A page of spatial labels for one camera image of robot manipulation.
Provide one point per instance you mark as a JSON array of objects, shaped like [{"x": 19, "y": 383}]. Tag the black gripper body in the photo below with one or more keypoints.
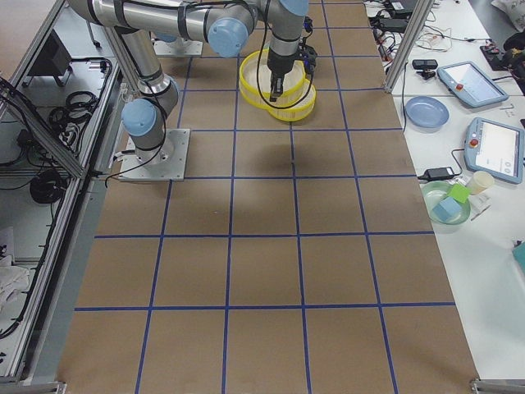
[{"x": 278, "y": 66}]

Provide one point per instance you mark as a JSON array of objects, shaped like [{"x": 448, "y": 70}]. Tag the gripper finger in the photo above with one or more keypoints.
[
  {"x": 276, "y": 92},
  {"x": 308, "y": 68}
]

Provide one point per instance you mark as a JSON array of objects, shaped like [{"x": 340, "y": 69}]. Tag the yellow steamer top layer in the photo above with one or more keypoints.
[{"x": 255, "y": 80}]

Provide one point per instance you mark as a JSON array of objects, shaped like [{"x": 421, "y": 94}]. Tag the yellow steamer layer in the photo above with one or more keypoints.
[
  {"x": 255, "y": 80},
  {"x": 299, "y": 111}
]

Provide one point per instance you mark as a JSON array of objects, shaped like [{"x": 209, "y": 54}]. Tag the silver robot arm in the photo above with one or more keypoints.
[{"x": 224, "y": 25}]

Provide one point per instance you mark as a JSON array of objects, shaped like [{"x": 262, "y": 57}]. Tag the yellow steamer bottom layer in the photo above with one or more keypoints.
[{"x": 299, "y": 111}]

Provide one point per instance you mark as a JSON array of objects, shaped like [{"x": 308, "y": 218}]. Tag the black webcam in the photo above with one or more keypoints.
[{"x": 426, "y": 68}]

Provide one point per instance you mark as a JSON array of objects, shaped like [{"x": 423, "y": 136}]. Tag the blue plate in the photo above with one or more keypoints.
[{"x": 427, "y": 112}]

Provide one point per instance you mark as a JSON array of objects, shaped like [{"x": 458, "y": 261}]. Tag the upper teach pendant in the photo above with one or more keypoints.
[{"x": 473, "y": 87}]

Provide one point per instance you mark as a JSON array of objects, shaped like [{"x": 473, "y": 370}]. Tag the teach pendant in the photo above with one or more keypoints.
[
  {"x": 495, "y": 148},
  {"x": 473, "y": 87}
]

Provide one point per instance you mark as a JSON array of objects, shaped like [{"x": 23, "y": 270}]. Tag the black power adapter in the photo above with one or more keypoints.
[{"x": 437, "y": 174}]

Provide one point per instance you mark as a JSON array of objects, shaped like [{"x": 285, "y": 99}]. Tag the green foam cube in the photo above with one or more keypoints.
[{"x": 459, "y": 193}]

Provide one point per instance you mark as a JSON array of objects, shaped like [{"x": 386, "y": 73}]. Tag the green bowl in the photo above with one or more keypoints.
[{"x": 433, "y": 193}]

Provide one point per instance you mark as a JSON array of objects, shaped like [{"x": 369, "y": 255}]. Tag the lower teach pendant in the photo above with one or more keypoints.
[{"x": 495, "y": 148}]

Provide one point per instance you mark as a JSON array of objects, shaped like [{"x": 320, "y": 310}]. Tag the blue foam cube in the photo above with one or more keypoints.
[{"x": 447, "y": 209}]

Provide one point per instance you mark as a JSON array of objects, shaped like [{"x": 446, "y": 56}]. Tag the beige paper cup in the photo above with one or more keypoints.
[{"x": 480, "y": 181}]

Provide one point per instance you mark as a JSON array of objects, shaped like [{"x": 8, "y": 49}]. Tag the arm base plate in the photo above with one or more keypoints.
[
  {"x": 161, "y": 164},
  {"x": 178, "y": 48}
]

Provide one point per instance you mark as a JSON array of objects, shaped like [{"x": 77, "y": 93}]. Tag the aluminium frame post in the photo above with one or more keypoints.
[{"x": 415, "y": 25}]

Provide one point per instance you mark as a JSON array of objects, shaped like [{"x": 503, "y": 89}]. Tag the aluminium frame rail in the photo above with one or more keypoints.
[{"x": 47, "y": 52}]

